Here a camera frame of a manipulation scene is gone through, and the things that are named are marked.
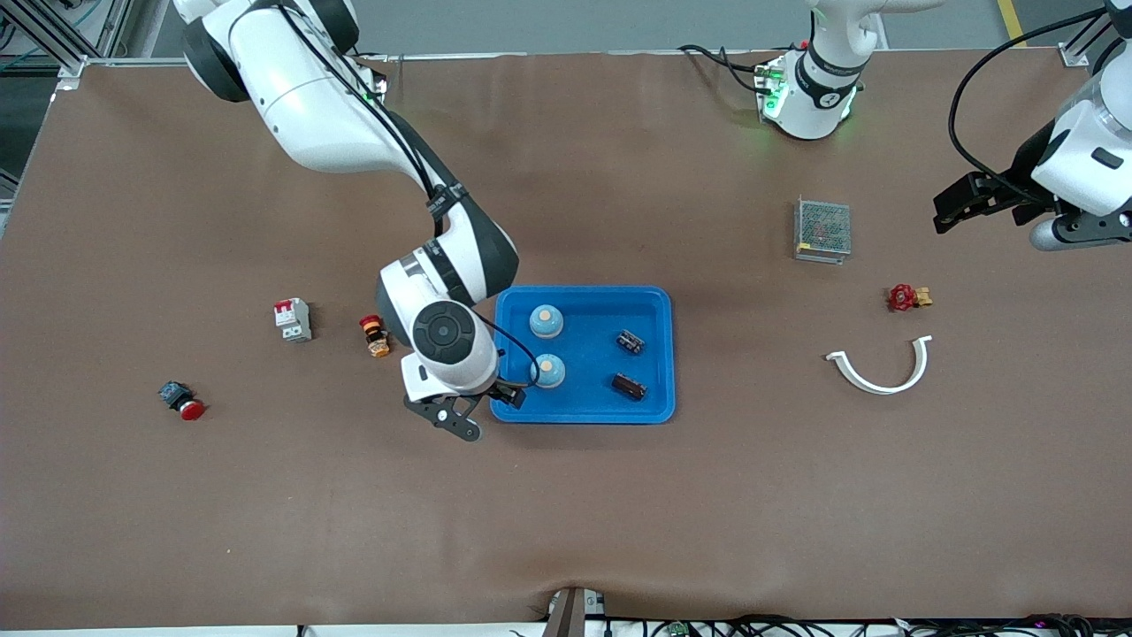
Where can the perforated metal power supply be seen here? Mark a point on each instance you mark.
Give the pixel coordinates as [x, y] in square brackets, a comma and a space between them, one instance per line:
[822, 228]

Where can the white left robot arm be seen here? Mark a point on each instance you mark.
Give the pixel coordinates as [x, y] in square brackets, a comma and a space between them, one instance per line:
[818, 80]

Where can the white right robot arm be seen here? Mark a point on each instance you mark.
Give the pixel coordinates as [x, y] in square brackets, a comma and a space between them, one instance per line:
[301, 97]

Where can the small printed electrolytic capacitor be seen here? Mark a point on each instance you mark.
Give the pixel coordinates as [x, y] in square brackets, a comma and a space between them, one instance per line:
[631, 341]

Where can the metal bracket at table edge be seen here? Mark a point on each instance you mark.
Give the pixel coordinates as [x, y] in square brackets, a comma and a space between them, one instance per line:
[570, 612]

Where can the white circuit breaker red switch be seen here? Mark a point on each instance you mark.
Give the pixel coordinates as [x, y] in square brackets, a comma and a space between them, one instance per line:
[293, 320]

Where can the dark brown connector block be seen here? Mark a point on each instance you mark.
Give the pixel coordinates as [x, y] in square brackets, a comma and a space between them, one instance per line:
[629, 386]

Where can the white half-round pipe clamp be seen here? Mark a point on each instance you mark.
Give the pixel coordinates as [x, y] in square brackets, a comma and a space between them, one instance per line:
[871, 383]

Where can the blue plastic tray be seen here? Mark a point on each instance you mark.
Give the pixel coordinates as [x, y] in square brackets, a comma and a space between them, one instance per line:
[584, 407]

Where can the brass valve red handwheel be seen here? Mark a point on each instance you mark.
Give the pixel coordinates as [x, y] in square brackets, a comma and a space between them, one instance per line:
[901, 298]

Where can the silver table edge rail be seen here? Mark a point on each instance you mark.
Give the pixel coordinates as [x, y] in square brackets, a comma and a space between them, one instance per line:
[575, 57]

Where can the aluminium frame post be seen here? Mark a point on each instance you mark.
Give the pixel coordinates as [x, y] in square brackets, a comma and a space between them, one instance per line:
[1074, 53]
[53, 35]

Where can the red mushroom push button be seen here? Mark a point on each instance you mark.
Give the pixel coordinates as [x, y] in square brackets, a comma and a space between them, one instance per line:
[186, 404]

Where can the blue dome call bell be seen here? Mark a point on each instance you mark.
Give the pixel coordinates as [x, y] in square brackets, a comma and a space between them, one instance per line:
[546, 321]
[547, 371]

